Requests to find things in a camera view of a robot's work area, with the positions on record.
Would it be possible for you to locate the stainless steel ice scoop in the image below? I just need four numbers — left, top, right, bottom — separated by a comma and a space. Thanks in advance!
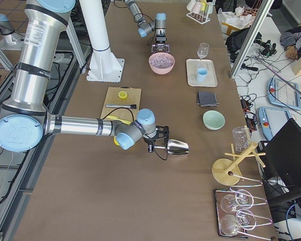
155, 139, 189, 156

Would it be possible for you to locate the metal wine glass rack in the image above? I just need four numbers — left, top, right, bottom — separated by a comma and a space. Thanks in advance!
215, 171, 277, 240

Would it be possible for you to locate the white serving tray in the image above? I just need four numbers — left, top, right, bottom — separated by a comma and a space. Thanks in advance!
186, 59, 218, 87

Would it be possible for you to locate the teach pendant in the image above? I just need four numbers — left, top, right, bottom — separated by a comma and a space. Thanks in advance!
258, 107, 291, 141
266, 78, 301, 110

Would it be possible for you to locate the lower inverted wine glass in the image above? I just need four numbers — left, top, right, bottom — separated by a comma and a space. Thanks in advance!
220, 208, 256, 236

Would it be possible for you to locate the person hand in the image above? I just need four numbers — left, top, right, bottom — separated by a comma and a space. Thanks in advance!
285, 46, 298, 60

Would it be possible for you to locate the yellow lemon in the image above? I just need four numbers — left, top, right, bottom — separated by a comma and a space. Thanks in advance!
113, 137, 120, 146

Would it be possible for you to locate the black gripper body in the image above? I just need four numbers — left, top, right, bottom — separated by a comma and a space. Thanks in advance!
151, 29, 170, 53
147, 126, 170, 152

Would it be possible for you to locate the wooden mug tree stand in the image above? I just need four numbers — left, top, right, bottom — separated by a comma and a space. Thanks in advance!
212, 141, 265, 186

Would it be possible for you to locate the black backpack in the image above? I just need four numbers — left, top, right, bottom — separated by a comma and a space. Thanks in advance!
225, 28, 250, 63

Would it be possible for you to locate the aluminium frame post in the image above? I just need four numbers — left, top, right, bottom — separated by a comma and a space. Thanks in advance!
230, 0, 274, 79

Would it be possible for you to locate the inverted wine glass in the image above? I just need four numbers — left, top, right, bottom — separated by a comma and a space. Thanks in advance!
220, 208, 256, 236
220, 189, 252, 213

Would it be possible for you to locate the pink bowl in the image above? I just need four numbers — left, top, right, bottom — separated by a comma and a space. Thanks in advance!
148, 52, 175, 74

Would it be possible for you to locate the white cup drying rack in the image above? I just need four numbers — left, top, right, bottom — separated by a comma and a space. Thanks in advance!
186, 0, 215, 25

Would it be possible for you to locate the yellow-green plastic knife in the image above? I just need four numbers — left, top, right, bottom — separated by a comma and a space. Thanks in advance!
106, 115, 131, 125

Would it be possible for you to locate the upper teach pendant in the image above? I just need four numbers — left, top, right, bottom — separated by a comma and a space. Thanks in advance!
266, 78, 301, 110

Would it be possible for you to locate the steel muddler with black tip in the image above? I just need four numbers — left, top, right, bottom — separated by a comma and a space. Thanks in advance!
105, 104, 137, 109

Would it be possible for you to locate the mint green bowl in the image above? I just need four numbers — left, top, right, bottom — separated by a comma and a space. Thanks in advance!
203, 110, 226, 131

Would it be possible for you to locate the light blue cup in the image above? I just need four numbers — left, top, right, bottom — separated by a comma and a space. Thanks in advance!
196, 68, 208, 83

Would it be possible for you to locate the upper inverted wine glass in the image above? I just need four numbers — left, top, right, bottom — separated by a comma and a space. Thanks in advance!
220, 189, 252, 213

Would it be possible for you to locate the pile of clear ice cubes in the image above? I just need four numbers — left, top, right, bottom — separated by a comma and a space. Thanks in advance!
150, 53, 174, 69

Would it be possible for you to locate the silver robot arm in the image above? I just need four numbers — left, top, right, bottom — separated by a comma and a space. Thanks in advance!
0, 1, 168, 152
123, 0, 170, 53

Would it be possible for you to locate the black monitor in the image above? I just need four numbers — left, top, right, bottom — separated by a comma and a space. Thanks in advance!
265, 119, 301, 191

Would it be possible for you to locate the grey folded cloth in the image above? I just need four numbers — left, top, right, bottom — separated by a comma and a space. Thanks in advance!
196, 91, 219, 107

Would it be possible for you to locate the lower teach pendant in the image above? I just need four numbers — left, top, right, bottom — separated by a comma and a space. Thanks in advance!
258, 107, 291, 141

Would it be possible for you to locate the clear wine glass on tray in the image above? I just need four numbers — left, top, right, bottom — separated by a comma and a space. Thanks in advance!
197, 43, 210, 60

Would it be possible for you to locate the bamboo cutting board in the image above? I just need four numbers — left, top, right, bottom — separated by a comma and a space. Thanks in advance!
101, 87, 141, 121

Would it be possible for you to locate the pink cup on rack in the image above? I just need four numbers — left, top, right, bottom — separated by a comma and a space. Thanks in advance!
191, 2, 202, 14

